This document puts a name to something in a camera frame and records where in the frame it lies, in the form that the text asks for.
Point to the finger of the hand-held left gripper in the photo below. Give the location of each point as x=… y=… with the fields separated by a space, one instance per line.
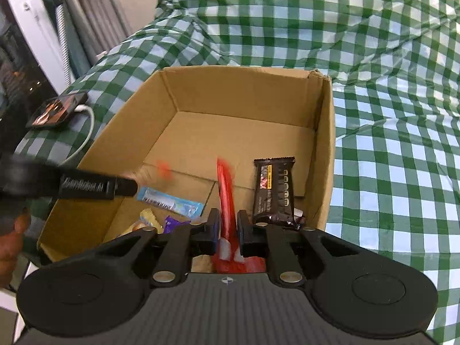
x=126 y=187

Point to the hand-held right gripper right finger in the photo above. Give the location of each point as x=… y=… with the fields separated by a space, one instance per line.
x=243 y=237

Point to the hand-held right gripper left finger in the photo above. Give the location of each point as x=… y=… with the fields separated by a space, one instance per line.
x=212 y=233

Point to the yellow white snack bar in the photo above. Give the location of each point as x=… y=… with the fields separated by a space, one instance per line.
x=147 y=219

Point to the purple chocolate packet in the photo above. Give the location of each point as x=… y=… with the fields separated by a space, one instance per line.
x=172 y=222

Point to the small red snack packet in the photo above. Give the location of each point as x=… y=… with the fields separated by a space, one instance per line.
x=226 y=194

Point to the orange brown snack packet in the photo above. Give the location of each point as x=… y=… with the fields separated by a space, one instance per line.
x=164 y=168

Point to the light blue stick packet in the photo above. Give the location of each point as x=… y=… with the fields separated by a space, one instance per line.
x=169 y=201

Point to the dark brown snack bar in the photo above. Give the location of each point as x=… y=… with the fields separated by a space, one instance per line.
x=273 y=194

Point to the brown cardboard box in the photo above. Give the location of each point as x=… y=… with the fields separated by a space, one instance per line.
x=233 y=90

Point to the person's left hand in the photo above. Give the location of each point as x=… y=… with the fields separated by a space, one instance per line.
x=10 y=248

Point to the black smartphone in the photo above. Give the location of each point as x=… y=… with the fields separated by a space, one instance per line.
x=54 y=109

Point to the green checkered sofa cover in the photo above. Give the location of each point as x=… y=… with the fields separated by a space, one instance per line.
x=359 y=25

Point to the white door frame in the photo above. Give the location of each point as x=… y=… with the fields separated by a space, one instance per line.
x=32 y=25

